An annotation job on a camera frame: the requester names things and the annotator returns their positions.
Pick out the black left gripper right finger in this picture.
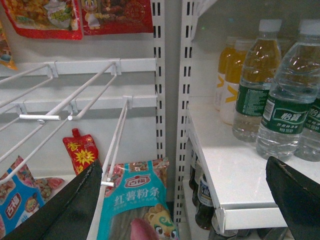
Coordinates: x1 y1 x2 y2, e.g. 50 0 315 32
265 156 320 240

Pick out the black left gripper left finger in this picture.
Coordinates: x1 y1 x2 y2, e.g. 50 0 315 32
4 160 103 240

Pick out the shelf water bottle right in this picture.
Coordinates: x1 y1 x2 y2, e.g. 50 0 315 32
294 93 320 162

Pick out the shelf water bottle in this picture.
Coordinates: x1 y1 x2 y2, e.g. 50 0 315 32
256 19 320 161
232 19 282 143
294 93 320 162

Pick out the shelf water bottle middle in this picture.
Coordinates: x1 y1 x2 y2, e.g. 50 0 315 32
256 19 320 161

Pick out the shelf water bottle left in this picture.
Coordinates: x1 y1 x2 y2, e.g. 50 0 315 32
232 19 282 143

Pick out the white slotted shelf upright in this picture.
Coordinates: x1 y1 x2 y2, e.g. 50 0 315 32
151 0 196 225

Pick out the blue noodle bag left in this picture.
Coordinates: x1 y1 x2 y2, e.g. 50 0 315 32
0 164 65 238

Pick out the red sauce pouch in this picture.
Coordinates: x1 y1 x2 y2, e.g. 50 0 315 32
62 128 99 175

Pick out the teal sweet potato noodle bag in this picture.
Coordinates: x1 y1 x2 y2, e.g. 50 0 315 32
97 158 180 240

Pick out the yellow juice bottle front left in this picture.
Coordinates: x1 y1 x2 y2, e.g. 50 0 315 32
219 39 254 125

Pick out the yellow juice bottle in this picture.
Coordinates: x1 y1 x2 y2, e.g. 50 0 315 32
214 36 238 111
219 39 254 125

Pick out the yellow juice bottle back left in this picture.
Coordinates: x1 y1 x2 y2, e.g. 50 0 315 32
214 36 238 111

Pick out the red snack bag hanging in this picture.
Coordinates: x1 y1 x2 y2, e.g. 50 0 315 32
1 0 83 41

